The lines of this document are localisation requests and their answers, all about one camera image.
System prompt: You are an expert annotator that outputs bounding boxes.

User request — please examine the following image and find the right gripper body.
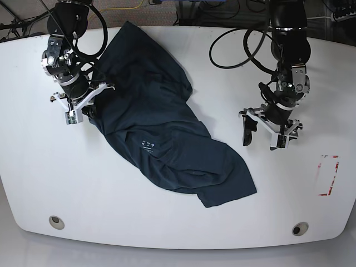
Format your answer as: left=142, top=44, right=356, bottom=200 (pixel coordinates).
left=50, top=76, right=115, bottom=112

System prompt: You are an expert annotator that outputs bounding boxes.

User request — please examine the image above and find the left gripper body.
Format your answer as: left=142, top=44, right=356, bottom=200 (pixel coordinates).
left=239, top=101, right=303, bottom=139

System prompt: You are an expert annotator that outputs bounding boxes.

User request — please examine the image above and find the dark navy T-shirt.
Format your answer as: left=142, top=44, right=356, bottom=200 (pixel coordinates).
left=89, top=22, right=257, bottom=207

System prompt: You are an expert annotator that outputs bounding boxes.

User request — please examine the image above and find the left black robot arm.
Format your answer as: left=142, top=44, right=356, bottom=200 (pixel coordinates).
left=239, top=1, right=311, bottom=151

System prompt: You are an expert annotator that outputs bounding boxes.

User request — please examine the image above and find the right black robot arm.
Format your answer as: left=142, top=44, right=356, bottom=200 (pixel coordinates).
left=41, top=1, right=114, bottom=125

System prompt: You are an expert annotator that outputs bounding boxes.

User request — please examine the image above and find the red tape rectangle marking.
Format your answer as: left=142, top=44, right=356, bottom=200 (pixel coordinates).
left=315, top=155, right=340, bottom=196

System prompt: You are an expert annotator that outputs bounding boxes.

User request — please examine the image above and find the black tripod stand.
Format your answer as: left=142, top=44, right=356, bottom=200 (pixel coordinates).
left=1, top=1, right=49, bottom=43

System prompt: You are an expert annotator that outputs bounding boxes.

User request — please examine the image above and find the white power strip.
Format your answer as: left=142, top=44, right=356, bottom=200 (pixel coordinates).
left=331, top=6, right=355, bottom=22

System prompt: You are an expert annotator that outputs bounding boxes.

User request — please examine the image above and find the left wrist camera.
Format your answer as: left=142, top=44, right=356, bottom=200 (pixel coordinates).
left=270, top=133, right=290, bottom=149

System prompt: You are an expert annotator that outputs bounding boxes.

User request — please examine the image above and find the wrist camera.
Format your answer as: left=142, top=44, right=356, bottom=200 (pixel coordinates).
left=65, top=110, right=83, bottom=125
left=270, top=133, right=290, bottom=149

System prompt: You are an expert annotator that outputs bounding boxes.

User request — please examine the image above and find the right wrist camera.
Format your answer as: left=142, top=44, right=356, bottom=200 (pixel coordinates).
left=65, top=110, right=83, bottom=125

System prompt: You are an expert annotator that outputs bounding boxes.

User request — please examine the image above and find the right table cable grommet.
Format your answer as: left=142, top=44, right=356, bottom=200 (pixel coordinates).
left=292, top=222, right=309, bottom=236

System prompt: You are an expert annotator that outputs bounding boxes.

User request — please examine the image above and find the table cable grommet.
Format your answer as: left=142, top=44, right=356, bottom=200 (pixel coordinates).
left=49, top=216, right=65, bottom=230
left=292, top=222, right=309, bottom=236

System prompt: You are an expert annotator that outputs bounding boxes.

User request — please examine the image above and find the yellow cable on floor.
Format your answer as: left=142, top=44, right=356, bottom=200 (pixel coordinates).
left=100, top=0, right=145, bottom=14

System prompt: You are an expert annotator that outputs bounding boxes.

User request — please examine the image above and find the left table cable grommet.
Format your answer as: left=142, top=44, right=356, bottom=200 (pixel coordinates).
left=49, top=216, right=65, bottom=230

